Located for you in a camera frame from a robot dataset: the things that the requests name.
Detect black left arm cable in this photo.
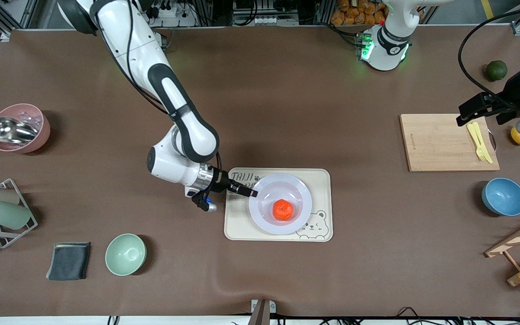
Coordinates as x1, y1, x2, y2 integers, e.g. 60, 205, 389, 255
458, 4, 520, 104

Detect white power strip with plugs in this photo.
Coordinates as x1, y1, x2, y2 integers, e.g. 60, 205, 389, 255
149, 2, 197, 28

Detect yellow plastic fork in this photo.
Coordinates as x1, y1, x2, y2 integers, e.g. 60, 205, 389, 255
471, 122, 489, 162

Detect clear ice cubes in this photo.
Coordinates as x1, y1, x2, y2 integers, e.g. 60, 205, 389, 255
16, 108, 44, 134

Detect metal table edge bracket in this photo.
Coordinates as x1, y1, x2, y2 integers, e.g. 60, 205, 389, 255
247, 299, 277, 325

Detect white round plate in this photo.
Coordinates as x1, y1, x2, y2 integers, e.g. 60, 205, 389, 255
248, 173, 313, 235

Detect pink ice bucket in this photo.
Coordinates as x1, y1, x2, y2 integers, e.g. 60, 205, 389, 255
0, 103, 51, 154

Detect white wire cup rack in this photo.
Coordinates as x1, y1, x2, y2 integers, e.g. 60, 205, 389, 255
0, 178, 38, 249

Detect wooden cutting board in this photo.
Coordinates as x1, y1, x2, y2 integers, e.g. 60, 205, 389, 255
399, 113, 501, 172

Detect pile of brown bread rolls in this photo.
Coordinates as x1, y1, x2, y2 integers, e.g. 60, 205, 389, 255
331, 0, 389, 26

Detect dark green lime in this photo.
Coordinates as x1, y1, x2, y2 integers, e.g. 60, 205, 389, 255
486, 60, 508, 82

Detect grey folded cloth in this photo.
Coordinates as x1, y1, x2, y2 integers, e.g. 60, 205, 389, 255
46, 242, 91, 281

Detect yellow plastic fork and knife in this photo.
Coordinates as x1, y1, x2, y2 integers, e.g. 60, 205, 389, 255
467, 123, 494, 164

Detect mint green bowl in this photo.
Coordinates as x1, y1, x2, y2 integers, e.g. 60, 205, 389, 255
105, 233, 147, 276

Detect shiny metal scoop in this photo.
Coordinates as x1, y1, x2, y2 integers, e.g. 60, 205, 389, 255
0, 116, 39, 145

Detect orange fruit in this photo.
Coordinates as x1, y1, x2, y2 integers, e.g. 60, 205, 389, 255
272, 199, 294, 222

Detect cream tray with bear print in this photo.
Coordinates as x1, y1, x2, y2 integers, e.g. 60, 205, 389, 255
224, 168, 334, 242

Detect mint green cup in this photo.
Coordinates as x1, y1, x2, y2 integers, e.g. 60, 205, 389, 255
0, 200, 32, 230

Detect wooden mug rack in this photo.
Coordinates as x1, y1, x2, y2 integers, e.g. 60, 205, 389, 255
484, 212, 520, 287

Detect blue bowl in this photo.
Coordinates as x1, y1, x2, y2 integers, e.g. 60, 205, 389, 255
482, 177, 520, 217

